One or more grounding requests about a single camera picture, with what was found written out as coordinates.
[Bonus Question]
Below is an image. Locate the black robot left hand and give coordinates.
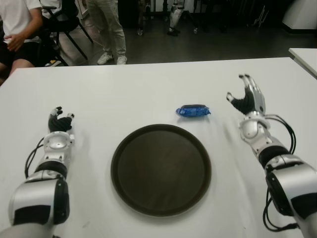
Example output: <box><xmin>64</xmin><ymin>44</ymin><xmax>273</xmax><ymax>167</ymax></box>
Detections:
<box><xmin>48</xmin><ymin>106</ymin><xmax>75</xmax><ymax>133</ymax></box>

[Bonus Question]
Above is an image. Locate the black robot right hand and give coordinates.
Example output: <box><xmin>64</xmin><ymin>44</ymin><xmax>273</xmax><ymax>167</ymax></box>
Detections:
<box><xmin>226</xmin><ymin>73</ymin><xmax>266</xmax><ymax>115</ymax></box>

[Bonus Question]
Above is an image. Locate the blue Oreo packet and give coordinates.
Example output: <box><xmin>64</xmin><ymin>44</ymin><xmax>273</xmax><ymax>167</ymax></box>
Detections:
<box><xmin>175</xmin><ymin>104</ymin><xmax>212</xmax><ymax>118</ymax></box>

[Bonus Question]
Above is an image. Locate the white side table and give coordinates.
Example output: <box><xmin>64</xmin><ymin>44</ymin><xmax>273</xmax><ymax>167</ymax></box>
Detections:
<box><xmin>288</xmin><ymin>48</ymin><xmax>317</xmax><ymax>80</ymax></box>

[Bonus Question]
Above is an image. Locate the black chair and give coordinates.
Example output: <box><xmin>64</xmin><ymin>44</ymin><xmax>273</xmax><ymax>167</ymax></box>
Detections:
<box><xmin>39</xmin><ymin>0</ymin><xmax>94</xmax><ymax>67</ymax></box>

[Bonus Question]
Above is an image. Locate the white cabinet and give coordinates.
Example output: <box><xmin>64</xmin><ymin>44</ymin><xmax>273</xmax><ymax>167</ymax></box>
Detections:
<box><xmin>282</xmin><ymin>0</ymin><xmax>317</xmax><ymax>34</ymax></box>

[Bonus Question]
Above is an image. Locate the round dark brown tray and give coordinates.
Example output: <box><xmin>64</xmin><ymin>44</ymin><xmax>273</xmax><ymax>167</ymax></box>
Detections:
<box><xmin>110</xmin><ymin>123</ymin><xmax>212</xmax><ymax>219</ymax></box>

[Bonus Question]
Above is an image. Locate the person in beige trousers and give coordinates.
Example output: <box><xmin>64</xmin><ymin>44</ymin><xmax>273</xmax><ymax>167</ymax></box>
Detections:
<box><xmin>86</xmin><ymin>0</ymin><xmax>128</xmax><ymax>65</ymax></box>

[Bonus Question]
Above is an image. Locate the person in black shorts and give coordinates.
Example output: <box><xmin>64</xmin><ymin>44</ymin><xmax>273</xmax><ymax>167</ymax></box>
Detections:
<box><xmin>0</xmin><ymin>0</ymin><xmax>45</xmax><ymax>82</ymax></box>

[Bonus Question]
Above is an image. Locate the white humanoid robot leg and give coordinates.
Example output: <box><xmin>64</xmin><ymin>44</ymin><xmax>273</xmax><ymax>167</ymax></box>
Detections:
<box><xmin>167</xmin><ymin>0</ymin><xmax>185</xmax><ymax>37</ymax></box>

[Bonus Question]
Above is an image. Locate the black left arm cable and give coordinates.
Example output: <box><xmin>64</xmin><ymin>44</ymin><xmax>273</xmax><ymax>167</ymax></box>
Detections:
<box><xmin>24</xmin><ymin>137</ymin><xmax>45</xmax><ymax>179</ymax></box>

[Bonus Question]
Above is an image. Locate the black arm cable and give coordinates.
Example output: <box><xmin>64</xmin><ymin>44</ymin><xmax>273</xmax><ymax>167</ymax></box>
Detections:
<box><xmin>262</xmin><ymin>114</ymin><xmax>298</xmax><ymax>232</ymax></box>
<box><xmin>24</xmin><ymin>137</ymin><xmax>45</xmax><ymax>179</ymax></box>

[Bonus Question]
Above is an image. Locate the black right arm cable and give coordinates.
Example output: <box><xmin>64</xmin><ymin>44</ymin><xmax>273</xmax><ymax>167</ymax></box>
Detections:
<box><xmin>262</xmin><ymin>114</ymin><xmax>298</xmax><ymax>232</ymax></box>

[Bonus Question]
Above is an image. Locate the folded grey metal frame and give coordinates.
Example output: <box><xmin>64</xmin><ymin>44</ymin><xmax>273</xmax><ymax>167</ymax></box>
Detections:
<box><xmin>252</xmin><ymin>4</ymin><xmax>270</xmax><ymax>28</ymax></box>

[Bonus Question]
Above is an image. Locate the white floor cable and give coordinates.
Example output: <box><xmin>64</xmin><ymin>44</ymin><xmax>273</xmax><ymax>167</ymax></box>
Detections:
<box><xmin>79</xmin><ymin>21</ymin><xmax>109</xmax><ymax>54</ymax></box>

